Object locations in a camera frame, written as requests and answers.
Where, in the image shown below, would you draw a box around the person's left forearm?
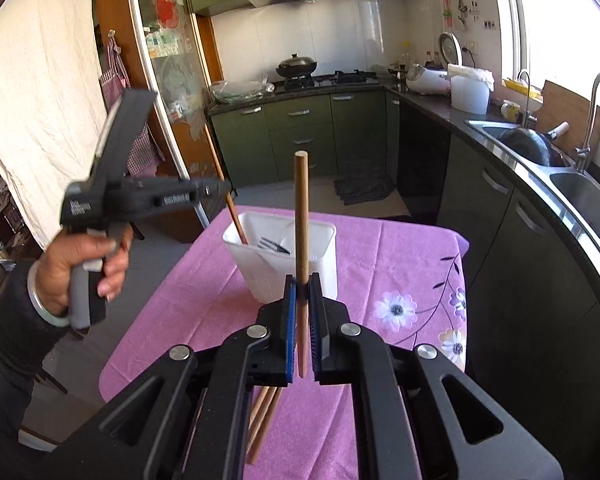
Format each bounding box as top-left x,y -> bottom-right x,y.
0,259 -> 73,431

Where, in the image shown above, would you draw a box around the black countertop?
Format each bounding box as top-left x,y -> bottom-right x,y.
207,80 -> 600,281

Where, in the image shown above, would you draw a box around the small thin faucet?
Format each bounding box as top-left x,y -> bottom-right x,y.
517,71 -> 534,127

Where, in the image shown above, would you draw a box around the black wok with lid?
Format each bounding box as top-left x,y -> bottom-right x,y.
276,53 -> 319,79

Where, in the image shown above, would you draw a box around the white hanging sheet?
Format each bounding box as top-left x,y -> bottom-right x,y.
0,0 -> 109,251

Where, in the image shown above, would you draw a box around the plastic bag of vegetables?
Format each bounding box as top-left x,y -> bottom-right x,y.
211,79 -> 275,104

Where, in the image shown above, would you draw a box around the wooden cutting board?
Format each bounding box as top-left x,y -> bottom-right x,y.
535,79 -> 600,152

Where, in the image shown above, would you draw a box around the pale jade bangle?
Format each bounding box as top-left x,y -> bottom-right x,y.
27,262 -> 72,329

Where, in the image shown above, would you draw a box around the wooden partition frame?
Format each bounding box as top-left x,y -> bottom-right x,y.
91,0 -> 231,243

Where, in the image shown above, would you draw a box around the white plastic utensil holder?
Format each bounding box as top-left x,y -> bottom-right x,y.
222,211 -> 339,306

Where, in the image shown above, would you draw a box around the person's left hand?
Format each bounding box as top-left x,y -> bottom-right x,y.
35,220 -> 135,318

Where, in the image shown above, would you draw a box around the white rice cooker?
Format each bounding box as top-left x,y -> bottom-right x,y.
405,64 -> 453,96

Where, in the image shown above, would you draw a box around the pink floral tablecloth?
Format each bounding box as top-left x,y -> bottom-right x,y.
99,205 -> 471,480

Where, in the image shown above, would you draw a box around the wooden chopstick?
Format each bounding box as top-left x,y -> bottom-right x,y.
249,386 -> 284,464
246,386 -> 277,453
294,151 -> 310,379
203,125 -> 249,246
249,386 -> 268,423

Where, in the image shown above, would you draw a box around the dark sink base cabinets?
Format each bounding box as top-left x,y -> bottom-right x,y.
385,91 -> 600,480

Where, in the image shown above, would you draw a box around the dark floor mat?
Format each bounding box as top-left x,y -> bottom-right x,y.
333,175 -> 396,206

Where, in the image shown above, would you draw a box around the white lined bucket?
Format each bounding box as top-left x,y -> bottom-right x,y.
447,64 -> 495,115

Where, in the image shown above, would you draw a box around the tall steel faucet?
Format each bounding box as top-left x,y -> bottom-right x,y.
574,71 -> 600,174

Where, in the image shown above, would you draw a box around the white round appliance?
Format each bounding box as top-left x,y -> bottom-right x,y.
438,32 -> 464,68

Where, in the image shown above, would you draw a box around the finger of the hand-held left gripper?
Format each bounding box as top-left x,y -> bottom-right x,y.
127,178 -> 237,222

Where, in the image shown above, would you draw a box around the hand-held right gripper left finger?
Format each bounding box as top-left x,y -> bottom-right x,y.
22,274 -> 301,480

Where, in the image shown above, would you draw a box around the checkered apron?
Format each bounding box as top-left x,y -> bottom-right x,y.
99,30 -> 162,177

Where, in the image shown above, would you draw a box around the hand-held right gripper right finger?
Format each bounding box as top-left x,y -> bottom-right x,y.
307,272 -> 566,480

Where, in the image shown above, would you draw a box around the black frying pan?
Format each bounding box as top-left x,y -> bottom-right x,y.
497,121 -> 571,169

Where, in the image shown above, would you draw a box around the steel double sink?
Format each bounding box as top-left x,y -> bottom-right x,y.
466,119 -> 600,277

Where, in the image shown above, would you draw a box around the metal fork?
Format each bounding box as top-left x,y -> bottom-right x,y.
258,237 -> 291,255

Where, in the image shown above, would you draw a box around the black gas stove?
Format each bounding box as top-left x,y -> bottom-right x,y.
272,71 -> 381,92

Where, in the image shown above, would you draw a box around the kitchen window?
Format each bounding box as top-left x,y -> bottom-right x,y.
489,0 -> 600,128

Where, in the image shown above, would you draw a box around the glass sliding door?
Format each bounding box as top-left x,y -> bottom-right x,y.
125,0 -> 216,221

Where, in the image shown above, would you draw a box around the yellow sill item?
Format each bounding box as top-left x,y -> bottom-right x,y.
502,78 -> 542,101

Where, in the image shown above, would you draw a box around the green base cabinets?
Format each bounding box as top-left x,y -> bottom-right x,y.
209,89 -> 401,190

